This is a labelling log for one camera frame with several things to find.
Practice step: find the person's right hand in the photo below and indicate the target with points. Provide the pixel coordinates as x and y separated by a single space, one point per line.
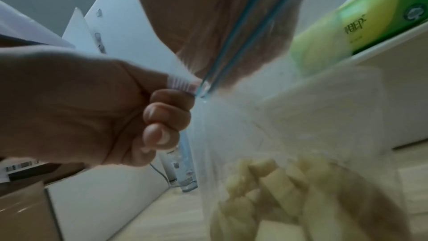
73 102

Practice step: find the person's left hand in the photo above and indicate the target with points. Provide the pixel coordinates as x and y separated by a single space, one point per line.
207 17

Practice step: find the white shelf unit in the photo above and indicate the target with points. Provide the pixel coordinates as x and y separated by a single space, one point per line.
404 94

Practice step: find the clear plastic zip bag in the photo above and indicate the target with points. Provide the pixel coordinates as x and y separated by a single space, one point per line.
301 118

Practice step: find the white cabinet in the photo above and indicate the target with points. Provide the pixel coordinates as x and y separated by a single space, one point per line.
110 23

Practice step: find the white flat board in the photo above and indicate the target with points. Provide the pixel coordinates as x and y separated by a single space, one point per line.
30 27

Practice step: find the white barcode label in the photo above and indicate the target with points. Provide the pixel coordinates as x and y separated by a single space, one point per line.
20 169

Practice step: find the green tissue pack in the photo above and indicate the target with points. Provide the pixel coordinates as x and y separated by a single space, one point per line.
364 20

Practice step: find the clear plastic water bottle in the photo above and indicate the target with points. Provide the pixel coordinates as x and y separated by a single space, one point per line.
182 171

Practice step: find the brown cardboard box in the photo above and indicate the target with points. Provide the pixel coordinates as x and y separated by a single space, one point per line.
23 213

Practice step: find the pile of pale food pieces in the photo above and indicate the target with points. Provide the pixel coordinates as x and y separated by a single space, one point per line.
301 195

